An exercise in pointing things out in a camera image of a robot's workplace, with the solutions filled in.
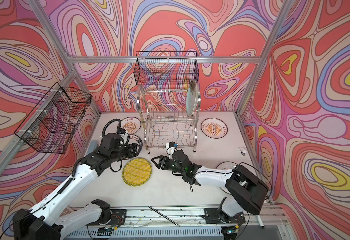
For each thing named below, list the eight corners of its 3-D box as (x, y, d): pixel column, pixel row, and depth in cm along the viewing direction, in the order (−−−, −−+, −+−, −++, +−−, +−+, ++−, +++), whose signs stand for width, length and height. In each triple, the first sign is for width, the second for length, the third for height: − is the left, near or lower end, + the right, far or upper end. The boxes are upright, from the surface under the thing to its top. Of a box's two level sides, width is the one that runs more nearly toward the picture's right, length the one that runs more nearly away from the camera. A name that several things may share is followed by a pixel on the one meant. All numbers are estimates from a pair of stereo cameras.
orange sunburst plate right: (202, 138, 106) (203, 136, 104) (199, 120, 117) (200, 117, 115) (228, 138, 106) (230, 136, 104) (223, 120, 117) (224, 117, 115)
